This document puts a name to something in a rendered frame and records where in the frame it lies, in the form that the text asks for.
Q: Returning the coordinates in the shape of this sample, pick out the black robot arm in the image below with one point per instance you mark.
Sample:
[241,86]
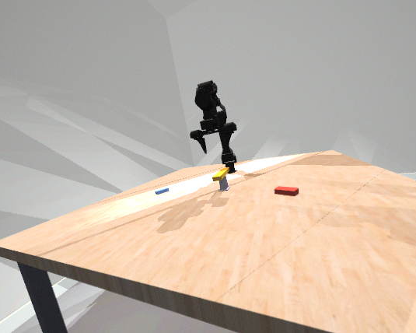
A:
[207,100]

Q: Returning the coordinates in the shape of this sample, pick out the red rectangular block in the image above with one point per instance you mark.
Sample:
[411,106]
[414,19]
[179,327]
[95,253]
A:
[286,191]

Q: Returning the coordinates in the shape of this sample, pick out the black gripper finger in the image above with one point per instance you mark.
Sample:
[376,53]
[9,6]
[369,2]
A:
[227,138]
[202,143]

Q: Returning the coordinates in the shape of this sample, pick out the yellow bar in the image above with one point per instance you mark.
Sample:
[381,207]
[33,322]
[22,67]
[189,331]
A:
[219,176]

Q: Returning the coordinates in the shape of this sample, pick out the light blue rectangular block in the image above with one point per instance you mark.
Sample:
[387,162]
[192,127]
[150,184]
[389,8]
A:
[160,191]

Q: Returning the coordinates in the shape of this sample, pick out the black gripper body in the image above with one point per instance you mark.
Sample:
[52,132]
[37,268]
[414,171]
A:
[227,127]

